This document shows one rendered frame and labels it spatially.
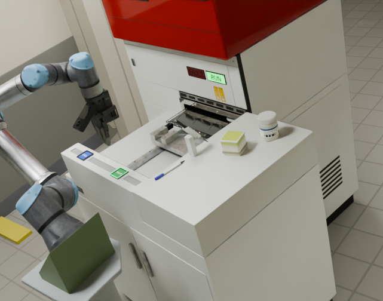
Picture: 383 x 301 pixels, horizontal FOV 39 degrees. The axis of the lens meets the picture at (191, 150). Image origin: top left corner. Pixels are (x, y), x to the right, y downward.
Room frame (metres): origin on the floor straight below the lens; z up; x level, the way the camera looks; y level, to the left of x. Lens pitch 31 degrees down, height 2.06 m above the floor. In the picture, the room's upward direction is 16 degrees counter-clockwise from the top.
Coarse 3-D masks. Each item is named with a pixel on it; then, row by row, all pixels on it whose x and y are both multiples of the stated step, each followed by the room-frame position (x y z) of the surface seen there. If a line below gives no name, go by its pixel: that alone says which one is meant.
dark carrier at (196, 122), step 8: (184, 112) 2.29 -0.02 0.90; (192, 112) 2.27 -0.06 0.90; (200, 112) 2.24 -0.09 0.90; (208, 112) 2.22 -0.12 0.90; (184, 120) 2.21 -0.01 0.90; (192, 120) 2.19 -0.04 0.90; (200, 120) 2.17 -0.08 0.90; (208, 120) 2.15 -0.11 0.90; (216, 120) 2.13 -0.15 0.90; (224, 120) 2.11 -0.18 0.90; (192, 128) 2.11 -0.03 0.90; (200, 128) 2.09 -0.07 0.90; (208, 128) 2.07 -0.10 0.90; (216, 128) 2.06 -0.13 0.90
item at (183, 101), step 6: (180, 102) 2.37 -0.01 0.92; (186, 102) 2.33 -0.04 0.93; (192, 102) 2.29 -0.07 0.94; (198, 102) 2.26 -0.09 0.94; (204, 108) 2.22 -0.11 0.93; (210, 108) 2.19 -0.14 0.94; (216, 108) 2.16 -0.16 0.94; (222, 114) 2.12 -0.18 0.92; (228, 114) 2.09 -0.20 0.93; (234, 114) 2.06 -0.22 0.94; (240, 114) 2.04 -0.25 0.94
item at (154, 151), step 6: (180, 132) 2.20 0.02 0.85; (150, 150) 2.11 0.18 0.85; (156, 150) 2.11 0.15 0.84; (162, 150) 2.13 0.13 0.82; (144, 156) 2.08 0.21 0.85; (150, 156) 2.09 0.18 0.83; (132, 162) 2.05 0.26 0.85; (138, 162) 2.05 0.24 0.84; (144, 162) 2.07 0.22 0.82; (132, 168) 2.03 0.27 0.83
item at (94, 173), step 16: (80, 144) 2.15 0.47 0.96; (64, 160) 2.11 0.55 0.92; (80, 160) 2.00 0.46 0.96; (96, 160) 1.97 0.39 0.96; (112, 160) 1.93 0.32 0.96; (80, 176) 2.02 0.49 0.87; (96, 176) 1.88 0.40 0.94; (128, 176) 1.78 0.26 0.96; (144, 176) 1.74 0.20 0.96; (96, 192) 1.94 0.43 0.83; (112, 192) 1.80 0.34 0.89; (128, 192) 1.68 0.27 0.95; (128, 208) 1.73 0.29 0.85
